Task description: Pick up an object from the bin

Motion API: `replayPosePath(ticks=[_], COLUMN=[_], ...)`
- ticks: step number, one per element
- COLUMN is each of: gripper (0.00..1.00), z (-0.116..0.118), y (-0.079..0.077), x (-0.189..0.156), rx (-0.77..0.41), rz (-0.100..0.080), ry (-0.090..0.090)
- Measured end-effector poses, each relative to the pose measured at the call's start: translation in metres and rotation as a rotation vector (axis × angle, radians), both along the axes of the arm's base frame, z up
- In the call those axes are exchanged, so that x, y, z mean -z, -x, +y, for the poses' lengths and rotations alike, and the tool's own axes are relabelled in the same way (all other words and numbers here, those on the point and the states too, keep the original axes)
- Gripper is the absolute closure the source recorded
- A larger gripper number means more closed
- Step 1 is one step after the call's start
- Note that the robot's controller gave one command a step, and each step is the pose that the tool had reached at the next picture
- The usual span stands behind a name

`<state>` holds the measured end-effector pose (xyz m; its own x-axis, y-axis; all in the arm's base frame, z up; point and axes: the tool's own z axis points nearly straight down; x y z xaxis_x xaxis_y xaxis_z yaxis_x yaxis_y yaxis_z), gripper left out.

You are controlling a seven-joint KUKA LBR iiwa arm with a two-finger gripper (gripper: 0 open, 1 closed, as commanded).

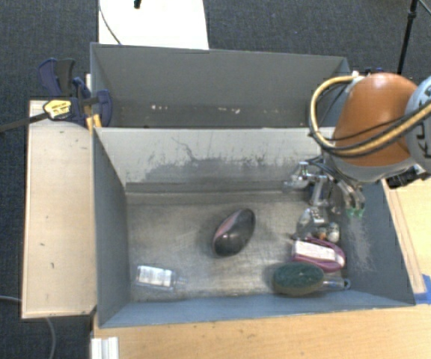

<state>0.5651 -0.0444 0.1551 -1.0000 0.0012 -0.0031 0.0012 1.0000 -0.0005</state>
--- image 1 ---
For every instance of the grey metal bin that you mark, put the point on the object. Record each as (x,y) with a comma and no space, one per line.
(185,215)

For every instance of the small clear plastic tube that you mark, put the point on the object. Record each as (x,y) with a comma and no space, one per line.
(337,283)

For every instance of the pink and white packet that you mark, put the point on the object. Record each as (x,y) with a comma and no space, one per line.
(314,253)

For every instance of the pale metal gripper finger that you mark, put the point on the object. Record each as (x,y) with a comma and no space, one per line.
(314,216)
(333,231)

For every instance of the pale wood flat board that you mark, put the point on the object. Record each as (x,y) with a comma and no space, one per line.
(58,219)

